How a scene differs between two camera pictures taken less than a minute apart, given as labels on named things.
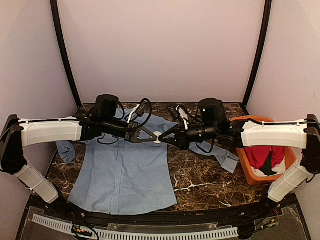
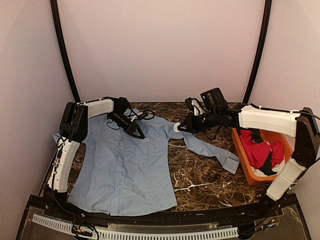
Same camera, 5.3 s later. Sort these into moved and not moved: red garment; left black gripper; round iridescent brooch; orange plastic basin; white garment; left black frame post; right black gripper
Moved: right black gripper; left black gripper; round iridescent brooch
Not moved: white garment; left black frame post; red garment; orange plastic basin
